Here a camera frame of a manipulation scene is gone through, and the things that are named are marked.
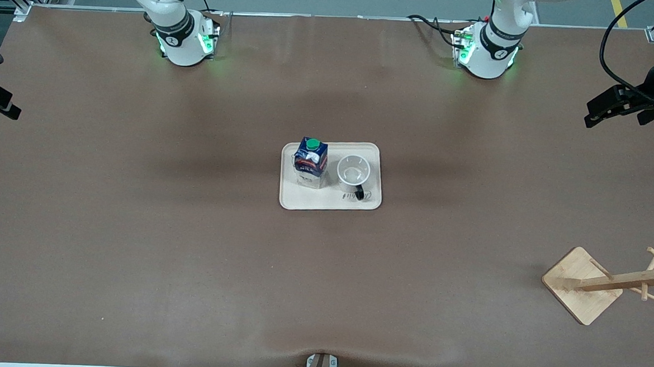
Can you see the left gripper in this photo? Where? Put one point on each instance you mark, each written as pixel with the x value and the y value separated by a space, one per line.
pixel 642 102

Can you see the white smiley mug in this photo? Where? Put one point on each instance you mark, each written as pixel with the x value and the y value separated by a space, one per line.
pixel 353 171

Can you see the blue milk carton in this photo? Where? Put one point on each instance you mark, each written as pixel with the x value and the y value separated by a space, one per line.
pixel 311 163

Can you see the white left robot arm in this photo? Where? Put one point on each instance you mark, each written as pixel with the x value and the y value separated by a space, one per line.
pixel 487 60

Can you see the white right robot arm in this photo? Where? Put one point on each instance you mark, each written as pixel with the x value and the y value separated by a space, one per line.
pixel 180 41

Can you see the cream tray with bear print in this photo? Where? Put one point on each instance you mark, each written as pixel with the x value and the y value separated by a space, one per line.
pixel 326 201

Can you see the wooden mug stand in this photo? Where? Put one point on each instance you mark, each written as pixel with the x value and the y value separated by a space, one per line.
pixel 579 286

